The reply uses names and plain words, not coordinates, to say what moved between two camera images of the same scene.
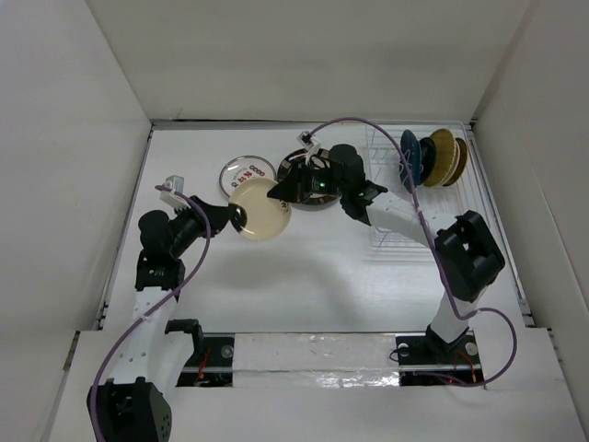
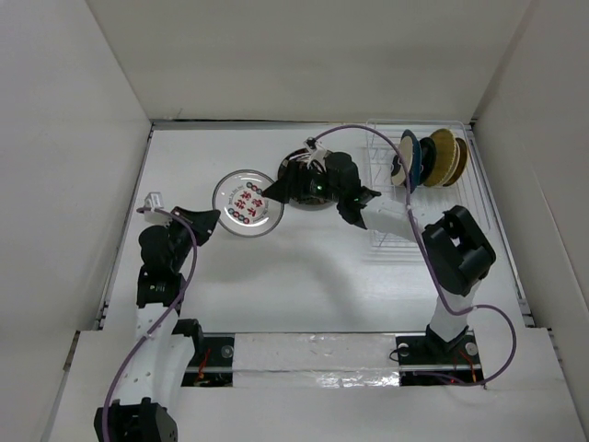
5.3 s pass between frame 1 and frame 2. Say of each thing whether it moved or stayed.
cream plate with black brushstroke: moved
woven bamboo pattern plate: stayed
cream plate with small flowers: stayed
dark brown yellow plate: stayed
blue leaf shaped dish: stayed
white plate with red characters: moved
